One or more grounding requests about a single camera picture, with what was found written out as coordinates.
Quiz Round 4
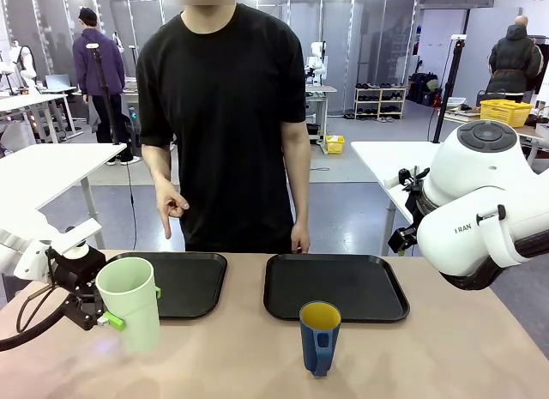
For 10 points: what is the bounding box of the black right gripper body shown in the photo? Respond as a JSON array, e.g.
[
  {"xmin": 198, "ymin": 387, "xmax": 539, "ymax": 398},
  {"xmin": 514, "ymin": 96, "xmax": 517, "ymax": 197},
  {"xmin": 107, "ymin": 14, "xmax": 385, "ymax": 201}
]
[{"xmin": 388, "ymin": 226, "xmax": 421, "ymax": 257}]

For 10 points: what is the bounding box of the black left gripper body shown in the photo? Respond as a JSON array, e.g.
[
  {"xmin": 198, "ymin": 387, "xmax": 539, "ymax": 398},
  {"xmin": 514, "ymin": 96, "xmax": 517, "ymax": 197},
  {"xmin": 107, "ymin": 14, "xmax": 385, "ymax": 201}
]
[{"xmin": 45, "ymin": 244, "xmax": 106, "ymax": 331}]

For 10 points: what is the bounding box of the pale green plastic cup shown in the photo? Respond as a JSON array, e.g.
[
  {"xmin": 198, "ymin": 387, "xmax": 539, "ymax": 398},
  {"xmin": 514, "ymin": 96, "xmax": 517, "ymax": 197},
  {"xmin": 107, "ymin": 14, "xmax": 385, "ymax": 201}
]
[{"xmin": 94, "ymin": 257, "xmax": 162, "ymax": 354}]

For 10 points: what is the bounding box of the blue mug yellow inside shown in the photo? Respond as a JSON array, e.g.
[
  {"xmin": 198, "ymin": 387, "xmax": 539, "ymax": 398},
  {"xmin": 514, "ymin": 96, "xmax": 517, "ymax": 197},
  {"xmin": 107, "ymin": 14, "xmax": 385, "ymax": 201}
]
[{"xmin": 299, "ymin": 301, "xmax": 342, "ymax": 378}]

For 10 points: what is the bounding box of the person's left forearm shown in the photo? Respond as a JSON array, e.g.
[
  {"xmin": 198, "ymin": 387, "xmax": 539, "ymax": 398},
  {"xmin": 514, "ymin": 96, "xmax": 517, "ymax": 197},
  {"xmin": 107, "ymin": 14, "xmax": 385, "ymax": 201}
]
[{"xmin": 282, "ymin": 120, "xmax": 311, "ymax": 227}]

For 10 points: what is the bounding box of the person's right forearm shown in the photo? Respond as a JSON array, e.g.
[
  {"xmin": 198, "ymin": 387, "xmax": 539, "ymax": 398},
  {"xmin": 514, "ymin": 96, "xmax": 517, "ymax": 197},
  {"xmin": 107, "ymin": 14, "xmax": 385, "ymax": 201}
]
[{"xmin": 141, "ymin": 142, "xmax": 181, "ymax": 190}]

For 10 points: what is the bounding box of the person's right hand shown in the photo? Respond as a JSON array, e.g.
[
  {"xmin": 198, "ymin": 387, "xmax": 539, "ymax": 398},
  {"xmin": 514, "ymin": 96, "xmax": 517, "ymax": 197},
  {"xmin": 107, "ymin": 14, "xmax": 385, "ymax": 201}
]
[{"xmin": 154, "ymin": 178, "xmax": 190, "ymax": 239}]

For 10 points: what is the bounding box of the person's left hand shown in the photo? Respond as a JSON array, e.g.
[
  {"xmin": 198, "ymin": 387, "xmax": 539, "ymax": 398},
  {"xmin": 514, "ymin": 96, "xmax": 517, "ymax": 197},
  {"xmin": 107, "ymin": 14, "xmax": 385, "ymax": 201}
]
[{"xmin": 290, "ymin": 222, "xmax": 312, "ymax": 255}]

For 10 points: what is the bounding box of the black plastic tray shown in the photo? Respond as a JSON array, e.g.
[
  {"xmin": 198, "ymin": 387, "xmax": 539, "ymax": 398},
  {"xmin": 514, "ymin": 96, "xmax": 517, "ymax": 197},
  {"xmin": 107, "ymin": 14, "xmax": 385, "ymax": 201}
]
[
  {"xmin": 106, "ymin": 251, "xmax": 228, "ymax": 321},
  {"xmin": 262, "ymin": 253, "xmax": 411, "ymax": 323}
]

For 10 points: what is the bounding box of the wide white desk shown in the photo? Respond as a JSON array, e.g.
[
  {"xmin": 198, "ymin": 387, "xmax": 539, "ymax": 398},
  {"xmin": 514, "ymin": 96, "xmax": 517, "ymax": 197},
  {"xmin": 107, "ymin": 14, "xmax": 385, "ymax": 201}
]
[{"xmin": 350, "ymin": 140, "xmax": 447, "ymax": 258}]

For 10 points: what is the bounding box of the white desk with grey leg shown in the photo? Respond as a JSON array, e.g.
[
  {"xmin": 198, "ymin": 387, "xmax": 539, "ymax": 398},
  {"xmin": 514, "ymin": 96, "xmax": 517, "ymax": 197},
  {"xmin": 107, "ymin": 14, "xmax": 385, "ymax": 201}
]
[{"xmin": 0, "ymin": 142, "xmax": 129, "ymax": 251}]

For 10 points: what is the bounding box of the white shoe rack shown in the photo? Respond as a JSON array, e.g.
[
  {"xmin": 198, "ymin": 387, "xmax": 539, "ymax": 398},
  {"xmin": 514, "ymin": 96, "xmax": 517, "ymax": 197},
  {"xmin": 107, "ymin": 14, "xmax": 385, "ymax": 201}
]
[{"xmin": 353, "ymin": 86, "xmax": 407, "ymax": 120}]

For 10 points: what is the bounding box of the black bags pile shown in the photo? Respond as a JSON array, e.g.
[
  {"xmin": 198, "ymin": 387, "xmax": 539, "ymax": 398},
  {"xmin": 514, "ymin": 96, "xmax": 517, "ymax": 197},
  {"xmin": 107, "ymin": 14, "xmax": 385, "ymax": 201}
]
[{"xmin": 407, "ymin": 72, "xmax": 443, "ymax": 107}]

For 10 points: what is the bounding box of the large yellow plastic basket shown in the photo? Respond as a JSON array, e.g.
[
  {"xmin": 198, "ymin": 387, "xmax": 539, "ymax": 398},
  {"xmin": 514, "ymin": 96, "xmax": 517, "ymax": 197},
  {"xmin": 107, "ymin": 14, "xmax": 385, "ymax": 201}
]
[{"xmin": 479, "ymin": 99, "xmax": 535, "ymax": 130}]

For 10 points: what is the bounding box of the grey table under basket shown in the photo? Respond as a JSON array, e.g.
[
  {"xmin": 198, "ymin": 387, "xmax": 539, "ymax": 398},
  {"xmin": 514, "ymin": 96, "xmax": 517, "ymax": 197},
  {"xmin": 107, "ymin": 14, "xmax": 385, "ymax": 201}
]
[{"xmin": 443, "ymin": 109, "xmax": 549, "ymax": 168}]

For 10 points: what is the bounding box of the white background work table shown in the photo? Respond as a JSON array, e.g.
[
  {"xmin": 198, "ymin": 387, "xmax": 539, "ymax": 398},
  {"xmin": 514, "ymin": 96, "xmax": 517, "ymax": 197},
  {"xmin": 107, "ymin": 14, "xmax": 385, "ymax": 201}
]
[{"xmin": 0, "ymin": 93, "xmax": 85, "ymax": 143}]

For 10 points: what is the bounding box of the person in black t-shirt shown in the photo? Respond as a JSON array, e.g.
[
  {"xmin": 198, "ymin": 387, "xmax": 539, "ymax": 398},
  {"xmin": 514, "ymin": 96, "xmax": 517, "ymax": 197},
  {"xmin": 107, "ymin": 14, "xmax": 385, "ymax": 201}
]
[{"xmin": 136, "ymin": 0, "xmax": 307, "ymax": 254}]

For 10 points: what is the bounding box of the open grey laptop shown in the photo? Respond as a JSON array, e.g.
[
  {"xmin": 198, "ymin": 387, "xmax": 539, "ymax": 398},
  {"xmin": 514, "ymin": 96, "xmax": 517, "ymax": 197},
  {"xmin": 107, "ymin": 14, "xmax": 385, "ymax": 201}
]
[{"xmin": 45, "ymin": 74, "xmax": 77, "ymax": 94}]

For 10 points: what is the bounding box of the white robot on stand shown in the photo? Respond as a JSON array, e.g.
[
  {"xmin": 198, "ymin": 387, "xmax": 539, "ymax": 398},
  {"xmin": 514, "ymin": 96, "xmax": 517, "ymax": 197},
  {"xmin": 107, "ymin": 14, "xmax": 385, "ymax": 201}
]
[{"xmin": 305, "ymin": 41, "xmax": 339, "ymax": 143}]

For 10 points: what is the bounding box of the person in purple hoodie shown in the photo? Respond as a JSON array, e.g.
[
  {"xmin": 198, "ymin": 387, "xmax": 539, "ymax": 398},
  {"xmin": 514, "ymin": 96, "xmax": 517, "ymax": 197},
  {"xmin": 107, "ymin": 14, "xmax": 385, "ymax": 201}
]
[{"xmin": 71, "ymin": 6, "xmax": 130, "ymax": 166}]

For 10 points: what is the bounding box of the person in black puffer jacket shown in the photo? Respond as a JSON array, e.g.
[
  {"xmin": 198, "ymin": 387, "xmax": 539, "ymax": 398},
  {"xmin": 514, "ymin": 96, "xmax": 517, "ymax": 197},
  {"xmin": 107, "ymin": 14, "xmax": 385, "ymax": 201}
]
[{"xmin": 488, "ymin": 15, "xmax": 545, "ymax": 105}]

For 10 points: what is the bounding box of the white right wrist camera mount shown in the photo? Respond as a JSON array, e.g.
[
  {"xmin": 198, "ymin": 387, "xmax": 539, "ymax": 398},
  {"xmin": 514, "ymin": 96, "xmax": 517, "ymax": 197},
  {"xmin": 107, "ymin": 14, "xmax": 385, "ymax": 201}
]
[{"xmin": 385, "ymin": 166, "xmax": 431, "ymax": 190}]

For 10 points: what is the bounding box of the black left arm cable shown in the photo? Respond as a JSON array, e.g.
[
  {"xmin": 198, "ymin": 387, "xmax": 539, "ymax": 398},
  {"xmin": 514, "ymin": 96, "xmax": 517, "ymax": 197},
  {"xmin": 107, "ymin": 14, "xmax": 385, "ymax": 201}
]
[{"xmin": 0, "ymin": 282, "xmax": 66, "ymax": 354}]

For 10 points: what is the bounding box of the black camera pole stand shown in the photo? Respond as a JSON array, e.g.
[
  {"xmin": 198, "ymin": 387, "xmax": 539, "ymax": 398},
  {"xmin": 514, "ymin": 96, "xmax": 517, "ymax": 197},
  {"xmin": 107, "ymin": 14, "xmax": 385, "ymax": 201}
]
[
  {"xmin": 431, "ymin": 34, "xmax": 468, "ymax": 144},
  {"xmin": 85, "ymin": 42, "xmax": 123, "ymax": 146}
]

